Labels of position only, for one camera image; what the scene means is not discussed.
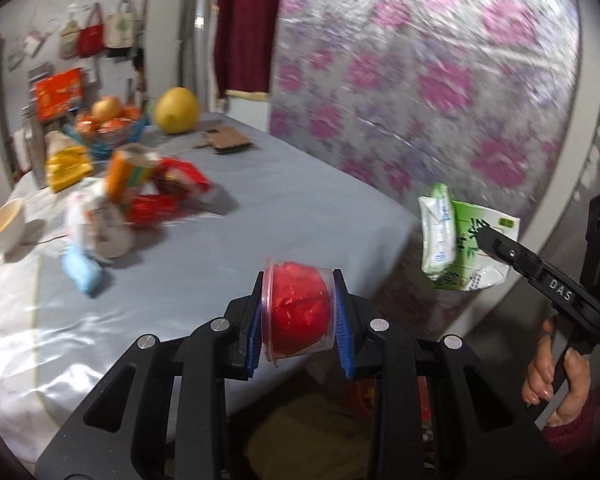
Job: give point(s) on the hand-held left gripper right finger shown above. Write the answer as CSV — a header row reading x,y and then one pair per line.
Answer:
x,y
341,330

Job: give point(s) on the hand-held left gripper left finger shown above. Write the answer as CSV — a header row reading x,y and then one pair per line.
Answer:
x,y
254,330

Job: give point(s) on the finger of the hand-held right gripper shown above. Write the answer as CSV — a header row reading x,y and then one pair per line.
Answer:
x,y
510,252

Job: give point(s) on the clear cup with red wrapper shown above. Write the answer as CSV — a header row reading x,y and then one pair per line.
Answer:
x,y
300,305

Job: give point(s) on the green and white tissue packet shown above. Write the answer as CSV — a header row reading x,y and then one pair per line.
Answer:
x,y
445,240

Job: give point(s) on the person's right forearm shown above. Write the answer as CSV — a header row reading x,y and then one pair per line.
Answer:
x,y
577,435

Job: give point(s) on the person's right hand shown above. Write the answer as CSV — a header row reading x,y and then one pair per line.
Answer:
x,y
537,375

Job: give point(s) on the red snack wrapper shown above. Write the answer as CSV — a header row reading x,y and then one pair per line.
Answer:
x,y
152,210
185,177

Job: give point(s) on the light blue packet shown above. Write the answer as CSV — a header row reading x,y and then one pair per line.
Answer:
x,y
82,270

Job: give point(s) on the white plastic bag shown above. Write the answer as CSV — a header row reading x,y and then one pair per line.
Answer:
x,y
100,230

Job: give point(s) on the pink floral cover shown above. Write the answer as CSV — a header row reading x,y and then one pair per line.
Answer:
x,y
405,85

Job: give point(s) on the orange drink carton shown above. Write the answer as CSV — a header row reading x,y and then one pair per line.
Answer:
x,y
122,175

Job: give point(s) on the blue glass fruit bowl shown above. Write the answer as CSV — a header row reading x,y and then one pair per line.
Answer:
x,y
122,139

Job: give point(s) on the yellow pomelo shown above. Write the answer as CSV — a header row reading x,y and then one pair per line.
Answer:
x,y
177,110

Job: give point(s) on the pile of orange wrapped snacks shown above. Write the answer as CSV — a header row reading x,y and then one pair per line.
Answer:
x,y
130,119

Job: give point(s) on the yellow tissue pack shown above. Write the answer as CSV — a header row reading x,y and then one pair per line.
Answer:
x,y
67,170

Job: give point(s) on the apple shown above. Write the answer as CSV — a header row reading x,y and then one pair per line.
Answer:
x,y
106,109

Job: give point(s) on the white bowl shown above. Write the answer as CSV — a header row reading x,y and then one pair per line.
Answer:
x,y
7,230

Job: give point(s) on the red gift box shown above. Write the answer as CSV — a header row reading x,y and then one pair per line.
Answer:
x,y
60,95

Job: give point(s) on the maroon curtain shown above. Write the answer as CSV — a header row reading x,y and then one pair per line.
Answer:
x,y
245,25

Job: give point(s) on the cream hanging tote bag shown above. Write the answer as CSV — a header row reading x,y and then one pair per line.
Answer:
x,y
121,27

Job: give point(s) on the red hanging bag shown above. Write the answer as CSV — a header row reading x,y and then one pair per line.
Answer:
x,y
91,37

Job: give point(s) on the beige hanging bag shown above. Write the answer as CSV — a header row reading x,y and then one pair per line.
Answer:
x,y
69,42

